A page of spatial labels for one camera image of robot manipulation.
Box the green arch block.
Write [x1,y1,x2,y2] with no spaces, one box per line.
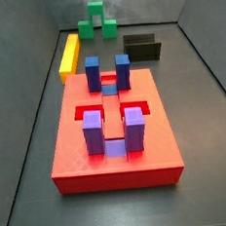
[77,1,117,40]

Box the yellow long block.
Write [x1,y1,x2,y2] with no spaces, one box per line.
[58,33,80,84]

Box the dark blue U-shaped block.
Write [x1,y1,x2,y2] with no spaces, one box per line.
[85,54,131,96]

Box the red slotted board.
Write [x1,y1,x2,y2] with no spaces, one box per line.
[52,69,184,194]

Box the purple U-shaped block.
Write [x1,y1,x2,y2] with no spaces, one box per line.
[82,107,145,158]

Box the black U-shaped block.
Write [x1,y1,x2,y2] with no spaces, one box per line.
[123,33,162,62]

